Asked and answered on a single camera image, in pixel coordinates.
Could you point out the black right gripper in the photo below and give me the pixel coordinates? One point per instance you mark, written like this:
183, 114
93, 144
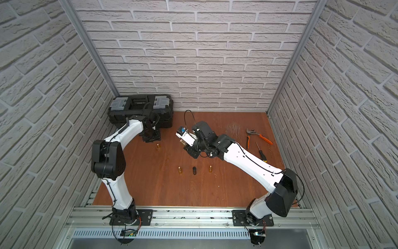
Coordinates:
193, 153

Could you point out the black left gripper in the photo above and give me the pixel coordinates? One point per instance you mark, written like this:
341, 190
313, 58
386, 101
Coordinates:
151, 133

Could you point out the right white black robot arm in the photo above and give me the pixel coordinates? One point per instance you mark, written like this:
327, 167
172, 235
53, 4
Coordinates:
281, 185

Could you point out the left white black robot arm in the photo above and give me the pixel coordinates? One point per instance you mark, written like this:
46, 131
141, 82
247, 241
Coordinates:
108, 163

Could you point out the black plastic toolbox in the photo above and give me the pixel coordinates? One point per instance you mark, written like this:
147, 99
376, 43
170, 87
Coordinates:
124, 107

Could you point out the black orange screwdriver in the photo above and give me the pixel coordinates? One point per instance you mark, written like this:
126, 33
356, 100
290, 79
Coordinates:
261, 153

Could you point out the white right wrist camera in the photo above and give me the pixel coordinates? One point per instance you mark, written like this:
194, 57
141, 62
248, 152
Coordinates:
187, 137

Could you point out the orange handled pliers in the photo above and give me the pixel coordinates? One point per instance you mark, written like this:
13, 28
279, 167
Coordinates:
260, 136

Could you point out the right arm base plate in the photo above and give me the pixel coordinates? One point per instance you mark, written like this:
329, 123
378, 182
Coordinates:
241, 218

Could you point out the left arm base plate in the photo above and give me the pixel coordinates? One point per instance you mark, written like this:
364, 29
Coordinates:
142, 217

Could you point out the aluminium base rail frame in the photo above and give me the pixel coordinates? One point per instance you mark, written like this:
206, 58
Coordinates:
91, 223

